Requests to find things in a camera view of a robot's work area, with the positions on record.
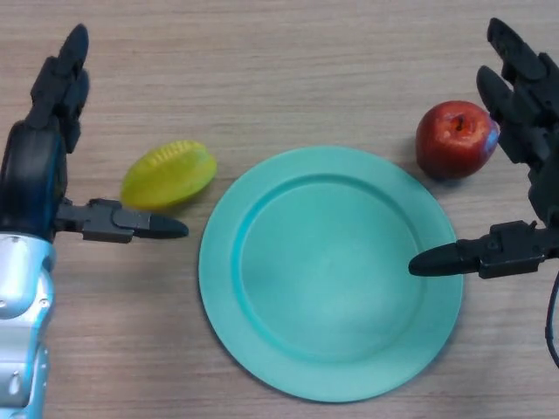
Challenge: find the green round plate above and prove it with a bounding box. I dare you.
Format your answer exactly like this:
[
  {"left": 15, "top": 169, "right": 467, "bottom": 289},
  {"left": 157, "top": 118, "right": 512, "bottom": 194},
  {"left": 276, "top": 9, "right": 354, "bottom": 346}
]
[{"left": 198, "top": 146, "right": 464, "bottom": 403}]

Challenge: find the red apple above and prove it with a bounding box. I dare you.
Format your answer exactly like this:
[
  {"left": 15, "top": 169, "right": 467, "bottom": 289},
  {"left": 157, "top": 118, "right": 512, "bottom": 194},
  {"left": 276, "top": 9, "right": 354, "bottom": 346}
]
[{"left": 415, "top": 100, "right": 500, "bottom": 181}]

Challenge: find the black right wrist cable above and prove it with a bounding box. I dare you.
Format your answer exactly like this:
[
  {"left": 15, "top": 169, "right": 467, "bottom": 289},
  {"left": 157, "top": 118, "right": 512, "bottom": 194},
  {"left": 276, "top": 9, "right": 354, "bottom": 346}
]
[{"left": 542, "top": 271, "right": 559, "bottom": 366}]

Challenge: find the yellow starfruit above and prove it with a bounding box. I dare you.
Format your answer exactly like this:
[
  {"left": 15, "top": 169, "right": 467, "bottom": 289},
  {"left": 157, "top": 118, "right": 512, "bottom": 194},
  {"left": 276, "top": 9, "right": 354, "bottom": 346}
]
[{"left": 120, "top": 139, "right": 218, "bottom": 214}]

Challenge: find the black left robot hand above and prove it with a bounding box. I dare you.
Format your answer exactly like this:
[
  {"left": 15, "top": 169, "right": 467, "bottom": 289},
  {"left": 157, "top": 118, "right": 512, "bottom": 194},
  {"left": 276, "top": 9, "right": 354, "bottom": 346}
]
[{"left": 0, "top": 23, "right": 190, "bottom": 245}]

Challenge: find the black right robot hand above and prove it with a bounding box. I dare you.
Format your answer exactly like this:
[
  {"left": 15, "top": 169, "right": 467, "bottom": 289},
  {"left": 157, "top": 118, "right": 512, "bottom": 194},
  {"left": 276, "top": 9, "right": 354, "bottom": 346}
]
[{"left": 408, "top": 17, "right": 559, "bottom": 280}]

